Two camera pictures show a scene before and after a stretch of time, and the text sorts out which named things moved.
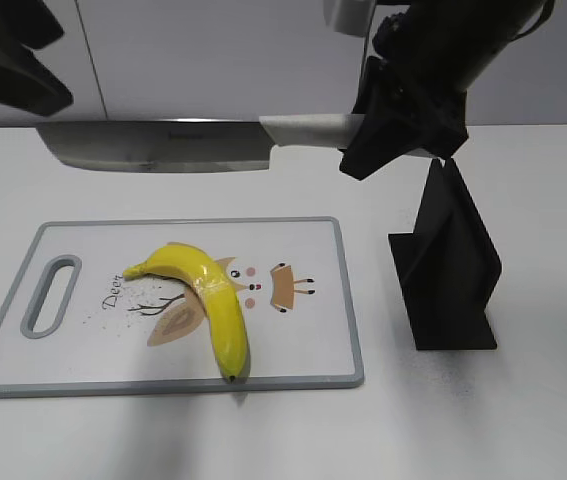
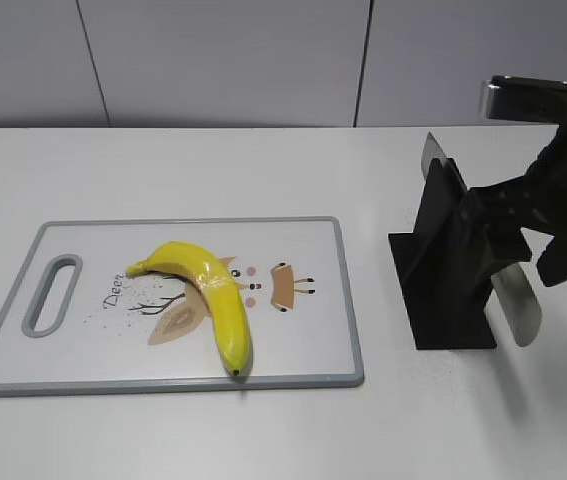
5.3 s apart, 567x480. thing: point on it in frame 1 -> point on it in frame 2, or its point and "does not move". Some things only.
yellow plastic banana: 197,269 does not move
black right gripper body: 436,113 -> 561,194
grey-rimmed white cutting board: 74,323 does not move
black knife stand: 448,266 does not move
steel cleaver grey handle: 190,145 -> 517,302
